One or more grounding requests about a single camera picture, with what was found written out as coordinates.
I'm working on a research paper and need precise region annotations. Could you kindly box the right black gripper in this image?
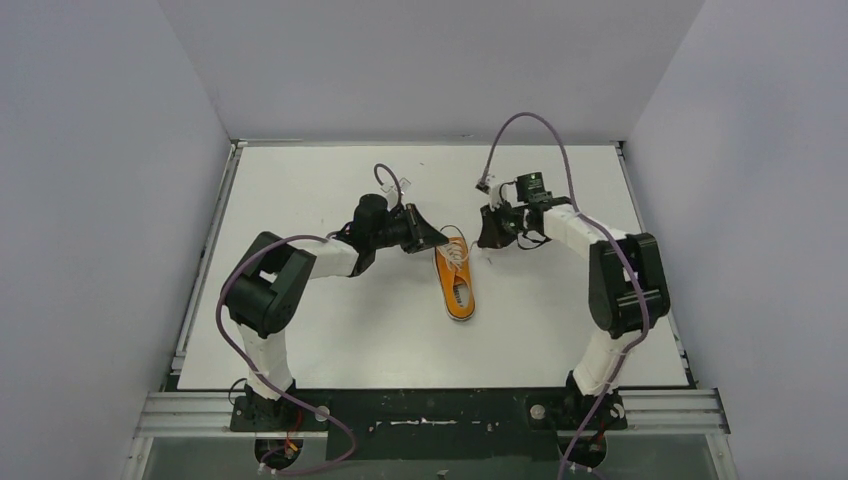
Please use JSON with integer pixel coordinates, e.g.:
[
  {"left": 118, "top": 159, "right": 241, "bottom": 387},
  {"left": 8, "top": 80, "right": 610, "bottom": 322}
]
[{"left": 479, "top": 198, "right": 528, "bottom": 250}]

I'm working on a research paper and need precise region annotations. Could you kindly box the orange canvas sneaker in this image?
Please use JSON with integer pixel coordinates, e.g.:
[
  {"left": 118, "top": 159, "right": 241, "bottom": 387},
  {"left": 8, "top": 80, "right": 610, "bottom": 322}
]
[{"left": 436, "top": 229, "right": 476, "bottom": 322}]

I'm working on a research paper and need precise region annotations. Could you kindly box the white shoelace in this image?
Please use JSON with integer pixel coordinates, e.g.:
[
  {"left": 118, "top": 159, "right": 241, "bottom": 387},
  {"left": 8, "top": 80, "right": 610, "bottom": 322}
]
[{"left": 434, "top": 224, "right": 493, "bottom": 273}]

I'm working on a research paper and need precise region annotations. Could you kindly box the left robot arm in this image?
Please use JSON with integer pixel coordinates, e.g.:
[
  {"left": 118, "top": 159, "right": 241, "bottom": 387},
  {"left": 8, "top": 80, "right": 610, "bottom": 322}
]
[{"left": 215, "top": 194, "right": 448, "bottom": 427}]

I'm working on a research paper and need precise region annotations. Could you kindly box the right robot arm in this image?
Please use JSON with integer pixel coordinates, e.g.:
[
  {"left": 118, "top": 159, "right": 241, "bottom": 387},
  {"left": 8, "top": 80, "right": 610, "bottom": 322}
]
[{"left": 476, "top": 172, "right": 671, "bottom": 427}]

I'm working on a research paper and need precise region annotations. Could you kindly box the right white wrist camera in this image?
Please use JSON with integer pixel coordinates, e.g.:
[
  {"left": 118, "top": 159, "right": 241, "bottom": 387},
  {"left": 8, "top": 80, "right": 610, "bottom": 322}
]
[{"left": 475, "top": 177, "right": 513, "bottom": 211}]

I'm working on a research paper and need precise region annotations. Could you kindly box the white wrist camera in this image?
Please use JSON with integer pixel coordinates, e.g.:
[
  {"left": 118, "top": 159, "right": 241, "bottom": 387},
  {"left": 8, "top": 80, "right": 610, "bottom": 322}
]
[
  {"left": 381, "top": 177, "right": 412, "bottom": 206},
  {"left": 475, "top": 177, "right": 513, "bottom": 211}
]

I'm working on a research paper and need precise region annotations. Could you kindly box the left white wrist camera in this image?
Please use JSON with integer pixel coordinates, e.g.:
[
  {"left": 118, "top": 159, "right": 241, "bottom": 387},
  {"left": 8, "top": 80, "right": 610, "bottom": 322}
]
[{"left": 381, "top": 177, "right": 412, "bottom": 206}]

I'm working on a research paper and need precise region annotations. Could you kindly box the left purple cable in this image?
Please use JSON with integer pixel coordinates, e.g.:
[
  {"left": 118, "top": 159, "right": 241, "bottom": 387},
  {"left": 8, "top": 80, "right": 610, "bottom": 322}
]
[{"left": 215, "top": 163, "right": 405, "bottom": 478}]

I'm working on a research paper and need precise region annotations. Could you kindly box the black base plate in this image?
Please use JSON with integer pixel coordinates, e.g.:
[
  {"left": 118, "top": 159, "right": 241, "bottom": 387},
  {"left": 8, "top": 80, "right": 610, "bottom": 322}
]
[{"left": 229, "top": 386, "right": 628, "bottom": 468}]

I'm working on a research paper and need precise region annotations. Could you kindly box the aluminium frame rail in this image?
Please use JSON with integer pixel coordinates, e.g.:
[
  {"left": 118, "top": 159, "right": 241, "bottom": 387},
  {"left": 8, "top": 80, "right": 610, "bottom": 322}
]
[{"left": 134, "top": 390, "right": 731, "bottom": 438}]

